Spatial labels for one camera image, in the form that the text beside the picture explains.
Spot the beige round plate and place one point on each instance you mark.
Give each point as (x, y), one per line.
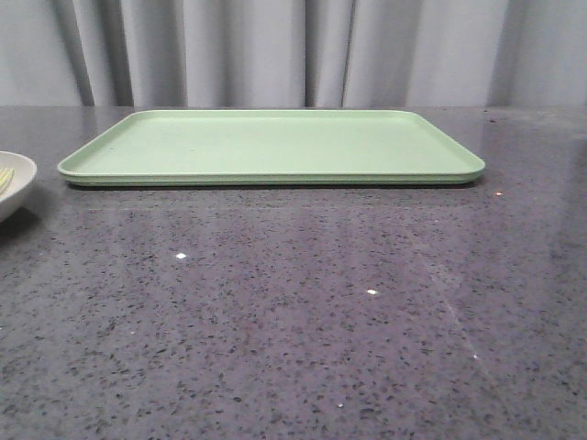
(21, 184)

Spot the yellow plastic fork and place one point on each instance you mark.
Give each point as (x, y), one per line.
(6, 176)

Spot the light green rectangular tray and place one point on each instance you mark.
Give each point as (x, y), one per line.
(265, 147)

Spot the grey pleated curtain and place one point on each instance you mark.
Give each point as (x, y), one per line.
(366, 54)

